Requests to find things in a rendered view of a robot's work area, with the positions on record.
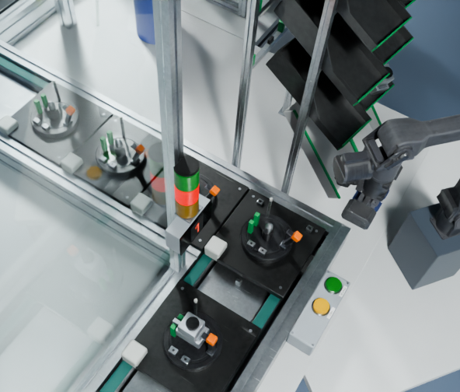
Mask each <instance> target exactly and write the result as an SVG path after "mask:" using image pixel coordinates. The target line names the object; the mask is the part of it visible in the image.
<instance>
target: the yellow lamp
mask: <svg viewBox="0 0 460 392"><path fill-rule="evenodd" d="M175 209H176V214H177V215H178V216H179V217H181V218H183V219H191V218H193V217H194V216H195V215H196V214H197V213H198V211H199V198H198V200H197V202H196V203H195V204H193V205H190V206H184V205H181V204H179V203H178V202H177V201H176V199H175Z"/></svg>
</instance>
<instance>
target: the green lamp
mask: <svg viewBox="0 0 460 392"><path fill-rule="evenodd" d="M173 172H174V184H175V186H176V188H177V189H178V190H180V191H183V192H190V191H194V190H195V189H196V188H197V187H198V185H199V180H200V169H199V171H198V172H197V173H196V174H195V175H193V176H192V177H181V176H180V175H178V174H177V173H176V172H175V170H174V169H173Z"/></svg>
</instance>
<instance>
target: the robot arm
mask: <svg viewBox="0 0 460 392"><path fill-rule="evenodd" d="M376 139H379V141H380V143H381V144H382V146H379V147H378V145H377V143H376V141H375V140H376ZM456 141H460V114H457V115H453V116H449V117H442V118H438V119H433V120H429V121H418V120H416V119H413V118H411V117H404V118H394V119H390V120H387V121H385V122H384V123H382V124H381V125H380V126H378V127H377V128H376V129H375V130H373V132H371V133H370V134H369V135H367V136H366V137H365V138H363V139H362V142H363V143H364V149H363V151H360V152H348V153H344V154H342V155H338V156H336V157H334V159H333V172H334V176H335V177H334V178H335V180H336V183H337V184H338V185H340V186H342V187H349V186H350V185H357V186H356V188H355V190H357V191H356V193H355V194H354V196H353V199H350V200H349V201H348V203H347V205H346V206H345V208H344V210H343V212H342V214H341V216H342V218H343V219H345V220H347V221H348V222H351V223H353V224H354V225H356V226H358V227H360V228H362V229H368V228H369V226H370V224H371V223H372V221H373V219H374V217H375V216H376V214H377V213H376V212H377V211H378V210H379V209H380V207H381V205H382V203H381V201H383V200H384V199H385V198H386V196H387V194H388V193H389V188H390V187H391V186H392V182H393V181H394V180H396V179H397V178H398V176H399V174H400V173H401V171H402V169H403V167H402V163H403V161H407V160H411V159H414V156H417V155H418V154H419V153H420V152H421V151H422V150H423V149H424V148H427V147H430V146H434V145H440V144H444V143H449V142H456ZM361 191H362V192H361ZM437 199H438V201H439V203H440V205H441V207H440V209H439V210H438V212H437V214H436V217H433V218H431V219H430V222H431V223H432V225H433V226H434V228H435V229H436V231H437V233H438V234H439V236H440V237H441V239H443V240H446V239H448V238H451V237H453V236H457V235H460V178H459V180H458V182H457V184H456V185H455V186H454V187H448V188H445V189H442V190H441V192H440V194H439V195H438V196H437Z"/></svg>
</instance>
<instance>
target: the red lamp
mask: <svg viewBox="0 0 460 392"><path fill-rule="evenodd" d="M174 190H175V199H176V201H177V202H178V203H179V204H181V205H184V206H190V205H193V204H195V203H196V202H197V200H198V198H199V185H198V187H197V188H196V189H195V190H194V191H190V192H183V191H180V190H178V189H177V188H176V186H175V184H174Z"/></svg>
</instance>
